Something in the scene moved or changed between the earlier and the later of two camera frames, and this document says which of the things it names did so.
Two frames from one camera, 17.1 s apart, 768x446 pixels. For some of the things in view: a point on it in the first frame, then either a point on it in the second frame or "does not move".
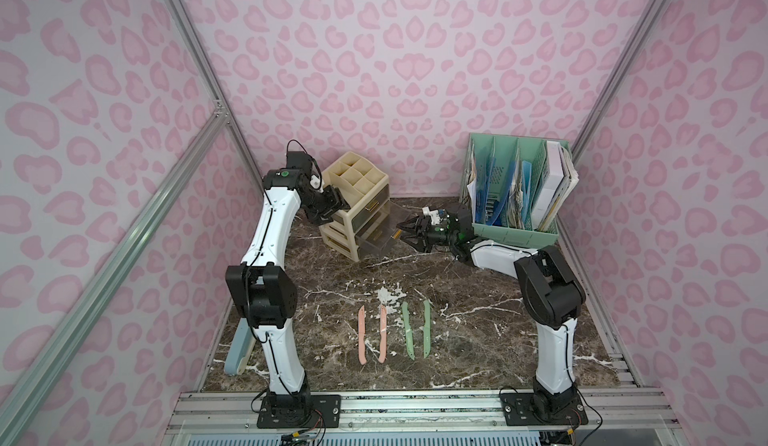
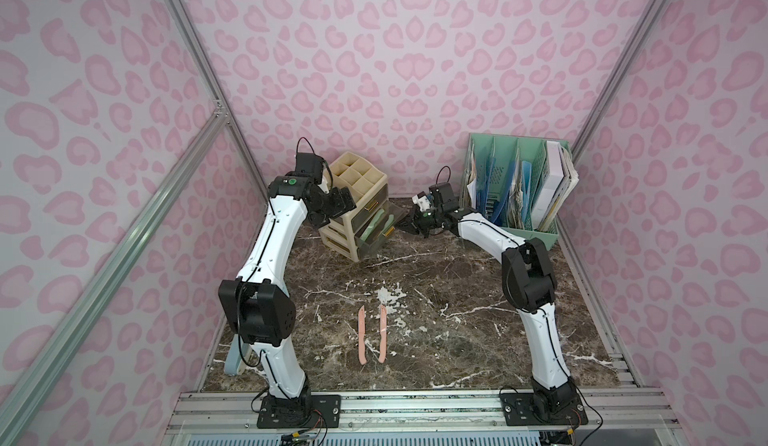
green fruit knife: (405, 315) -> (369, 229)
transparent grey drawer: (377, 232) does not move
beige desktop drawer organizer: (363, 188) does not move
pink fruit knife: (383, 330) does not move
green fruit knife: (427, 329) -> (389, 223)
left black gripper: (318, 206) does not move
